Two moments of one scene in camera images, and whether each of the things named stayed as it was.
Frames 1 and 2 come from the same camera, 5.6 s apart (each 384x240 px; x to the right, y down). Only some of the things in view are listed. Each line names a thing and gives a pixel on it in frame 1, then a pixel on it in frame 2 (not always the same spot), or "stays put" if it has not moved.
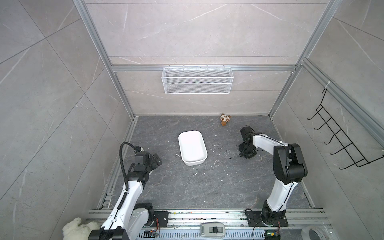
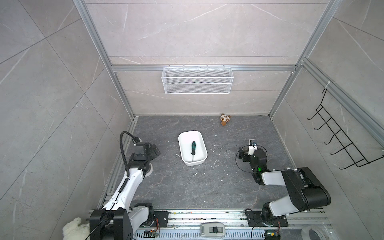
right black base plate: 254,219 stays put
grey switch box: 212,229 stays put
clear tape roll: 321,232 stays put
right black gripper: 247,156 → 246,153
